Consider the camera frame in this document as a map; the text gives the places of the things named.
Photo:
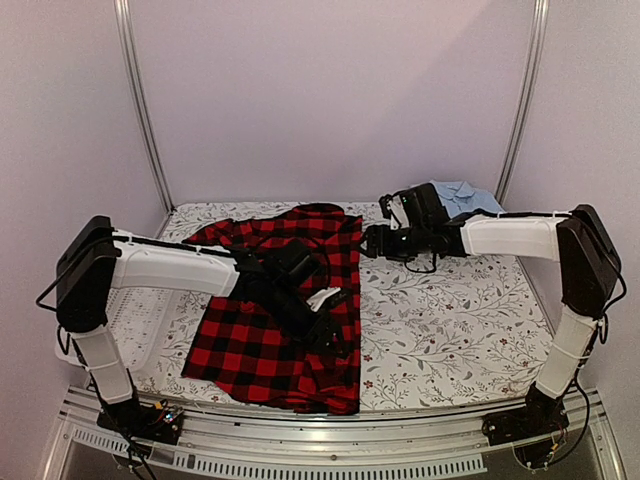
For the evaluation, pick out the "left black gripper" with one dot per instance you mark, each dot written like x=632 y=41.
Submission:
x=315 y=339

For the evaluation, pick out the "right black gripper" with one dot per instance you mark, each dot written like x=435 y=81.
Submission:
x=384 y=246

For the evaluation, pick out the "red black plaid shirt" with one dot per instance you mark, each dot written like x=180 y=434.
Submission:
x=239 y=346

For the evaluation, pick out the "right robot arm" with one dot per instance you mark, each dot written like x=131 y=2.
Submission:
x=577 y=240

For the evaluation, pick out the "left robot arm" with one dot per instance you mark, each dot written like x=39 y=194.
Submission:
x=102 y=258

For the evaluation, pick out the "light blue folded shirt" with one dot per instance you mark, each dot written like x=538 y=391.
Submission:
x=459 y=197

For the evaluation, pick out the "floral table cloth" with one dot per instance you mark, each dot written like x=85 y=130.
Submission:
x=469 y=333

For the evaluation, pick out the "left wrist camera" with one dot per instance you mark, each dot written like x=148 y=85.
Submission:
x=328 y=298

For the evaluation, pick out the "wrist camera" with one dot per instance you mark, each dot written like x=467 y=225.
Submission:
x=328 y=298
x=393 y=210

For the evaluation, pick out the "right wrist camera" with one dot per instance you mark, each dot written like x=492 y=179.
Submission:
x=393 y=210

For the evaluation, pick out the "aluminium front rail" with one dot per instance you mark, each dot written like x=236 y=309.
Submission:
x=226 y=442

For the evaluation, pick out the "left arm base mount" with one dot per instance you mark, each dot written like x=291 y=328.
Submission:
x=160 y=422

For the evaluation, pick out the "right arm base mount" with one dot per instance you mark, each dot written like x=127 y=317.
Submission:
x=535 y=433

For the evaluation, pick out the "right aluminium post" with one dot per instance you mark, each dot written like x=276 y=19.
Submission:
x=525 y=99

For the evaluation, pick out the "aluminium post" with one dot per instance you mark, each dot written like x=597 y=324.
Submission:
x=525 y=99
x=124 y=23

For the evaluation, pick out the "left aluminium post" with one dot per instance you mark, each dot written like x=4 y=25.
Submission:
x=124 y=23

